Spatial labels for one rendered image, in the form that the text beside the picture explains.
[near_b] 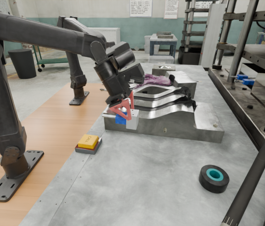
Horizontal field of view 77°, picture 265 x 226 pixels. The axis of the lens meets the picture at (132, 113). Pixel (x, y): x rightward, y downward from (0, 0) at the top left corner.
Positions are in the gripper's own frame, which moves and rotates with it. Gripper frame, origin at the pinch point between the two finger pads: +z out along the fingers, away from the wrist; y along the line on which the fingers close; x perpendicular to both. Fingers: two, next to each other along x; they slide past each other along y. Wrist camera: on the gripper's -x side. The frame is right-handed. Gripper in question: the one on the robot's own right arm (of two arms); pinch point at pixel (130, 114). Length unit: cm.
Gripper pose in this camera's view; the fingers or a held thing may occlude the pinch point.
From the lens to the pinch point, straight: 58.5
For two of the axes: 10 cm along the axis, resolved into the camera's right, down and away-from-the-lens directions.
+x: -8.7, 3.3, 3.7
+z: 4.6, 8.2, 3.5
